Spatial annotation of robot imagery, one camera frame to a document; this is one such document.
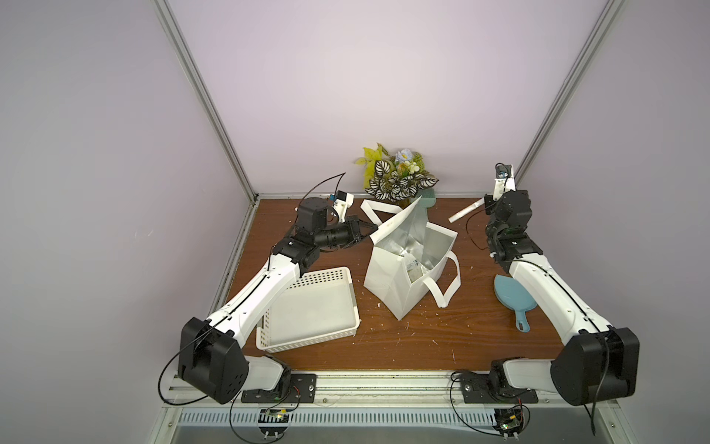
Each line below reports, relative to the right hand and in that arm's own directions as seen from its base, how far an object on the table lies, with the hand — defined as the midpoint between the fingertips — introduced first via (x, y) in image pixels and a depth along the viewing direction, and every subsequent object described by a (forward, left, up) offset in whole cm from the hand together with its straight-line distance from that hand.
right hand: (520, 180), depth 72 cm
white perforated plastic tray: (-21, +58, -38) cm, 72 cm away
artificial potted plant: (+15, +32, -12) cm, 37 cm away
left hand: (-12, +37, -6) cm, 40 cm away
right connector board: (-50, +4, -39) cm, 63 cm away
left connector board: (-52, +66, -40) cm, 93 cm away
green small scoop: (+29, +16, -38) cm, 50 cm away
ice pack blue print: (-8, +25, -34) cm, 43 cm away
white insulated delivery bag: (+2, +29, -26) cm, 39 cm away
